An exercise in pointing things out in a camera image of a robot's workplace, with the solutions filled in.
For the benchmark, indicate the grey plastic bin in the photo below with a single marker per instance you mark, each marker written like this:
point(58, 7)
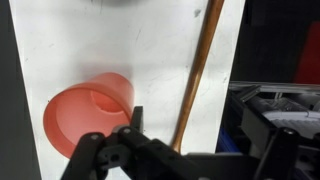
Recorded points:
point(293, 116)

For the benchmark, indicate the thin wooden stick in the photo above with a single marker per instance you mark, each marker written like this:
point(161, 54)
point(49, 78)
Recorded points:
point(200, 63)

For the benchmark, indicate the red floor mat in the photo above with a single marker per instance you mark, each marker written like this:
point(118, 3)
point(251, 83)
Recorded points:
point(308, 56)

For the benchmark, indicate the red plastic cup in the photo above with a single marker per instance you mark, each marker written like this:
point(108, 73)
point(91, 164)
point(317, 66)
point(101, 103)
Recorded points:
point(73, 116)

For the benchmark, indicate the blue storage bin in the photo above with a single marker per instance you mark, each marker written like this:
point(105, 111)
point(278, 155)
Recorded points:
point(226, 143)

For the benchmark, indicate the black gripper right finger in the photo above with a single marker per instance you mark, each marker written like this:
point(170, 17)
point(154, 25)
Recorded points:
point(280, 156)

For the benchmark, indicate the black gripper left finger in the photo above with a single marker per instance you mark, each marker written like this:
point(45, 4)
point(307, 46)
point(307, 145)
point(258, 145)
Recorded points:
point(90, 156)

